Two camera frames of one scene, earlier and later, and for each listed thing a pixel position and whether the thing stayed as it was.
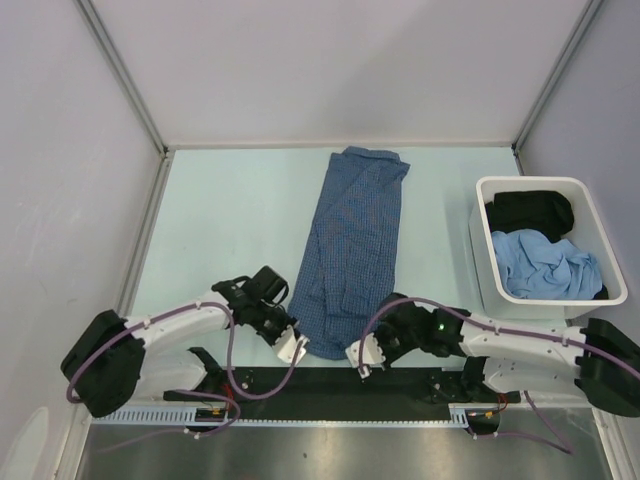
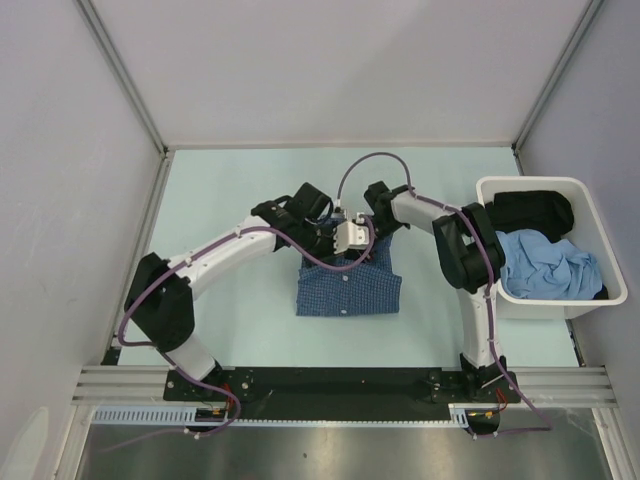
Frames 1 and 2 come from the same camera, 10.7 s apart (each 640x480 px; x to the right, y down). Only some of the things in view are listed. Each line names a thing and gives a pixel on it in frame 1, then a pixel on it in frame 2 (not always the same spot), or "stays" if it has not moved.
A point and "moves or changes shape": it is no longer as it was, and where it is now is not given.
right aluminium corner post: x=590 y=11 stays
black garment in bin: x=547 y=214 stays
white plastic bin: x=587 y=229 stays
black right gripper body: x=396 y=345 to x=384 y=230
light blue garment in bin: x=537 y=267 stays
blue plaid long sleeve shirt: x=347 y=267 moves or changes shape
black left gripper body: x=270 y=322 to x=318 y=241
